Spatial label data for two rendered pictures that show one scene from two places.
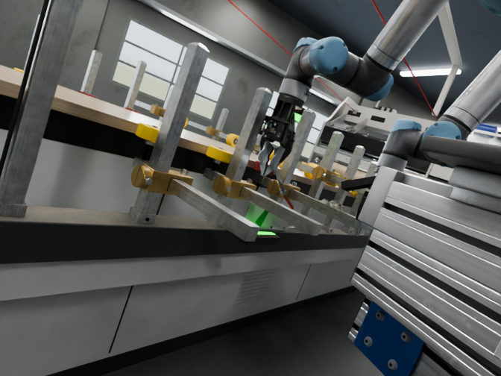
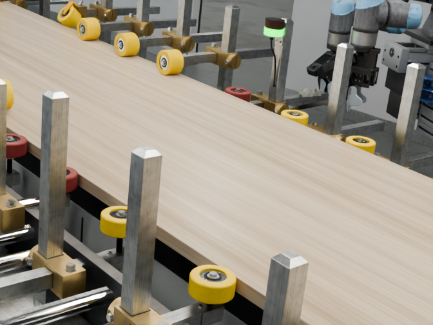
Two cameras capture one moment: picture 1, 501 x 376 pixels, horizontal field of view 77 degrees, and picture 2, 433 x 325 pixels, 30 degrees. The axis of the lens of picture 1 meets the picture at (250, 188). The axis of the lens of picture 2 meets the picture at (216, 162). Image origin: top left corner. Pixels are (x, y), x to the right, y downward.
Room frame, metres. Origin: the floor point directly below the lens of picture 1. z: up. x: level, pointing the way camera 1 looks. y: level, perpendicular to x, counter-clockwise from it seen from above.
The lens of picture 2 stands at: (0.87, 2.38, 1.56)
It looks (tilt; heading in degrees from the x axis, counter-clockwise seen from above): 20 degrees down; 279
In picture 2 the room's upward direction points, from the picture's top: 6 degrees clockwise
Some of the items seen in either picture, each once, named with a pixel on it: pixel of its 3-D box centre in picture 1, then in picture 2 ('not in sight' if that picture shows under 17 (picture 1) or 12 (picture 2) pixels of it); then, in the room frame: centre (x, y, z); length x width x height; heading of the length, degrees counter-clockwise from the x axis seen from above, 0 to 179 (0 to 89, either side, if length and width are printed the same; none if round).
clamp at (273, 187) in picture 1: (282, 189); (269, 106); (1.12, -0.11, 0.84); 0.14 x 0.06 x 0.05; 141
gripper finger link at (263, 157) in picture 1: (262, 157); (352, 100); (0.86, 0.00, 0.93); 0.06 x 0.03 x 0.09; 161
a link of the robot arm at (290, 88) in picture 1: (294, 92); (364, 38); (0.86, -0.02, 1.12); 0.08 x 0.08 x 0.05
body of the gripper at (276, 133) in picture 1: (282, 121); (361, 66); (0.86, -0.02, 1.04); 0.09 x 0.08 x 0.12; 161
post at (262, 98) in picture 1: (235, 168); (333, 122); (0.91, 0.06, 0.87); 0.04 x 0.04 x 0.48; 51
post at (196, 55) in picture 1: (165, 148); (401, 148); (0.71, 0.21, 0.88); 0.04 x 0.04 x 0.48; 51
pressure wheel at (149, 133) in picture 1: (148, 146); (357, 158); (0.83, 0.29, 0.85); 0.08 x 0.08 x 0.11
